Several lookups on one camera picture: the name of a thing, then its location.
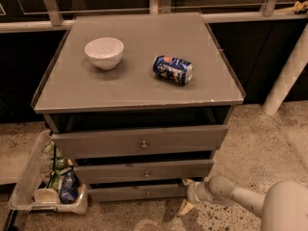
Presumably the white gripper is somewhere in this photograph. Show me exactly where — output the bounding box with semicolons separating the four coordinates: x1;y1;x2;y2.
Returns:
178;178;214;216

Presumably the grey bottom drawer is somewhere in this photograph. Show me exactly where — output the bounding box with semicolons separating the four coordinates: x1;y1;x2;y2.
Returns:
89;184;186;202

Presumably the grey drawer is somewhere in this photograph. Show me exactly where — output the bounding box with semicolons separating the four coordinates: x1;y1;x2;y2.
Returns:
74;159;214;184
89;184;186;202
52;125;228;159

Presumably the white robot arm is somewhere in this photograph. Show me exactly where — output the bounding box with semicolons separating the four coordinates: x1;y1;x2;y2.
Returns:
178;176;308;231

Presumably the grey middle drawer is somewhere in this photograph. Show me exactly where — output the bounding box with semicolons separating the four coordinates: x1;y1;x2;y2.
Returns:
74;159;214;184

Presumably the grey top drawer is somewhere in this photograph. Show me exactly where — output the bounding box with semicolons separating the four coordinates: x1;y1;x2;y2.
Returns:
52;125;228;159

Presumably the grey drawer cabinet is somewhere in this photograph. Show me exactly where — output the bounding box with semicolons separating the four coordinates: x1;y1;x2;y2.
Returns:
33;13;244;190

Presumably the blue snack bag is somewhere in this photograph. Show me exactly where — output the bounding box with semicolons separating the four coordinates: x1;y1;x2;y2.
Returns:
60;169;80;204

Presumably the blue soda can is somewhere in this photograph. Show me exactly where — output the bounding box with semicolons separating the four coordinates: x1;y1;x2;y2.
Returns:
153;56;193;85

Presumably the green snack bag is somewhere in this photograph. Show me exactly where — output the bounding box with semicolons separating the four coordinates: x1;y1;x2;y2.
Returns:
39;141;66;191

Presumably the white cup in bin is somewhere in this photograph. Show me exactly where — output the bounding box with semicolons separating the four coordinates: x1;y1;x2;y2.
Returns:
33;189;61;204

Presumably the white ceramic bowl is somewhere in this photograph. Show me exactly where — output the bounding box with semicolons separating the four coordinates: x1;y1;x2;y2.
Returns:
85;38;124;70

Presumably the clear plastic bin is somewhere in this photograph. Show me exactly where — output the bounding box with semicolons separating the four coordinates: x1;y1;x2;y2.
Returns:
9;130;88;215

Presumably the white diagonal pipe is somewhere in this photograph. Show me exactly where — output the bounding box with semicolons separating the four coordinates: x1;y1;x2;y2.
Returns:
262;25;308;116

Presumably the yellow object on rail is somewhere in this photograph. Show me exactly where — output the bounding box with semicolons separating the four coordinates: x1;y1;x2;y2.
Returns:
278;1;308;14

